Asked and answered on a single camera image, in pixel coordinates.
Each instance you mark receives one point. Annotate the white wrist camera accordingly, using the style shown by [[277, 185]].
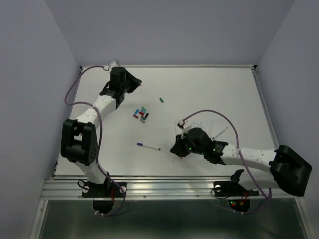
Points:
[[184, 126], [114, 63]]

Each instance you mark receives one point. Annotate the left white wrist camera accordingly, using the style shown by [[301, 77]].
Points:
[[114, 63]]

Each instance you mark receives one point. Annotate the purple capped marker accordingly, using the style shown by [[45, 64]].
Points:
[[149, 147]]

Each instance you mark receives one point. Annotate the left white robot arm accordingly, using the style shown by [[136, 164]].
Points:
[[82, 136]]

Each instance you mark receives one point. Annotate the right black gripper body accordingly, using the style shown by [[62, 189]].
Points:
[[199, 150]]

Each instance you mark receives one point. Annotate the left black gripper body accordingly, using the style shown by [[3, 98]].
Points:
[[124, 87]]

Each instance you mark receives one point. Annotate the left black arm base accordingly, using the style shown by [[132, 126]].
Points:
[[108, 198]]

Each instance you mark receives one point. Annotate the aluminium front rail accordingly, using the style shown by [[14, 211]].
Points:
[[139, 188]]

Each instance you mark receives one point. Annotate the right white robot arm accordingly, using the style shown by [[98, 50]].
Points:
[[281, 168]]

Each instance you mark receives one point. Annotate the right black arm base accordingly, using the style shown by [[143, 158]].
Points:
[[238, 197]]

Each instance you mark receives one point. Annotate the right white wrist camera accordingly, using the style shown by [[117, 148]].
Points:
[[184, 126]]

